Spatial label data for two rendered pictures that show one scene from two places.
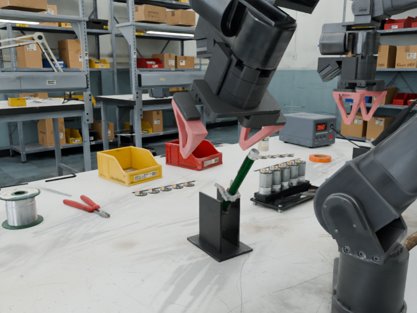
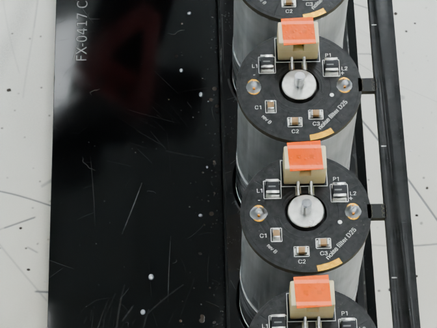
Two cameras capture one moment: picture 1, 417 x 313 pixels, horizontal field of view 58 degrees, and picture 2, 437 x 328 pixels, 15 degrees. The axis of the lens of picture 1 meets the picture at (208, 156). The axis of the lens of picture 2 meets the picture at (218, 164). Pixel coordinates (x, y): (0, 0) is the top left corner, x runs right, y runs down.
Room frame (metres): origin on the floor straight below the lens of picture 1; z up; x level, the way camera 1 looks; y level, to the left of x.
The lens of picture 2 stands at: (0.82, -0.28, 1.10)
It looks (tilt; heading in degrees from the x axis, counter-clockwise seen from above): 62 degrees down; 132
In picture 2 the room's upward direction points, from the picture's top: straight up
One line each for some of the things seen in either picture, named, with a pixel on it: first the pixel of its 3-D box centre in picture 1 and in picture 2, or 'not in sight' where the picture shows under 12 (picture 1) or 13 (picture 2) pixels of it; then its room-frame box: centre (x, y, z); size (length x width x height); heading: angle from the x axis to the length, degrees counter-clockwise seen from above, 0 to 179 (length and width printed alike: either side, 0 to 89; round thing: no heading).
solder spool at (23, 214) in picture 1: (21, 207); not in sight; (0.59, 0.31, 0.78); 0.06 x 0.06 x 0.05
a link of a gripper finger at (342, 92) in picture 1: (352, 103); not in sight; (0.87, -0.33, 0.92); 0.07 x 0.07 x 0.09; 43
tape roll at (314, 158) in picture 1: (319, 158); not in sight; (1.02, -0.31, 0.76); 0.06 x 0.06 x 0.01
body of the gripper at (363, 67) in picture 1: (362, 71); not in sight; (0.89, -0.35, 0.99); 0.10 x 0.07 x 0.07; 133
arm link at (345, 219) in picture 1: (365, 217); not in sight; (0.35, -0.15, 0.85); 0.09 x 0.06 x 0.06; 139
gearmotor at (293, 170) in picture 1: (291, 176); (300, 265); (0.73, -0.17, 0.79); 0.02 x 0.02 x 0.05
